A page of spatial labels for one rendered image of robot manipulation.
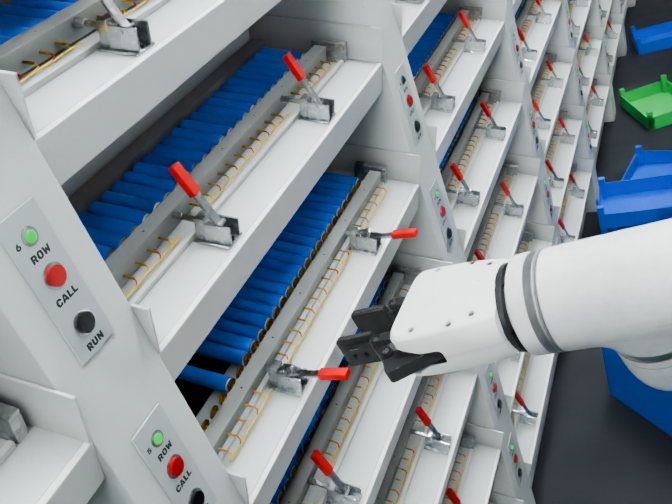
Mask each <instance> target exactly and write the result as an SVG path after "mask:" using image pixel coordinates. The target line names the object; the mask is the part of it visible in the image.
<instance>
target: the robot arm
mask: <svg viewBox="0 0 672 504"><path fill-rule="evenodd" d="M351 318H352V319H353V321H354V323H355V324H356V326H357V327H358V329H359V330H360V332H361V333H359V334H354V335H348V336H343V337H339V338H338V339H337V341H336V344H337V346H338V347H339V349H340V350H341V352H342V353H343V355H344V356H345V358H346V359H347V361H348V362H349V363H350V364H351V365H353V366H356V365H362V364H368V363H374V362H380V361H382V363H383V366H384V371H385V373H386V375H387V376H388V378H389V379H390V381H391V382H393V383H395V382H397V381H399V380H401V379H403V378H405V377H407V376H409V375H411V374H413V375H417V376H429V375H438V374H444V373H450V372H456V371H460V370H465V369H469V368H473V367H478V366H482V365H485V364H489V363H492V362H496V361H499V360H502V359H505V358H508V357H511V356H514V355H517V354H518V352H519V351H520V352H529V353H531V354H533V355H536V356H540V355H547V354H553V353H560V352H566V351H574V350H581V349H587V348H595V347H604V348H610V349H614V350H616V352H617V353H618V355H619V356H620V358H621V359H622V361H623V362H624V363H625V365H626V366H627V367H628V369H629V370H630V371H631V372H632V373H633V374H634V375H635V376H636V377H637V378H638V379H639V380H641V381H642V382H644V383H645V384H646V385H648V386H651V387H653V388H655V389H658V390H663V391H672V218H670V219H665V220H661V221H657V222H653V223H648V224H644V225H640V226H635V227H631V228H627V229H623V230H618V231H614V232H610V233H606V234H601V235H597V236H593V237H589V238H584V239H580V240H576V241H571V242H567V243H563V244H559V245H554V246H550V247H546V248H542V249H537V250H533V251H529V252H524V253H520V254H516V255H514V256H513V257H512V258H511V259H489V260H479V261H472V262H466V263H460V264H454V265H449V266H444V267H439V268H434V269H430V270H426V271H424V272H422V273H420V274H419V275H418V276H417V277H416V279H415V280H414V282H413V284H412V286H411V288H410V290H409V292H408V294H407V295H406V296H405V297H398V298H393V299H391V300H390V301H389V302H388V306H386V304H382V305H377V306H372V307H368V308H363V309H359V310H354V311H353V312H352V314H351ZM390 343H394V345H395V347H396V349H398V350H396V351H393V349H392V348H391V347H390V346H389V345H388V344H390Z"/></svg>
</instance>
